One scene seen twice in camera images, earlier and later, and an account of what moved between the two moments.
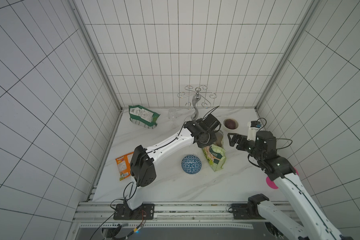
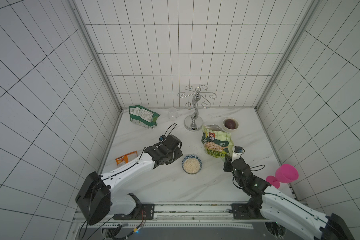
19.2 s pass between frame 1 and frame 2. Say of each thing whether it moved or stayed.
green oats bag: moved
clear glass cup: stayed
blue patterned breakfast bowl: stayed
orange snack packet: stayed
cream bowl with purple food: stayed
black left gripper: moved
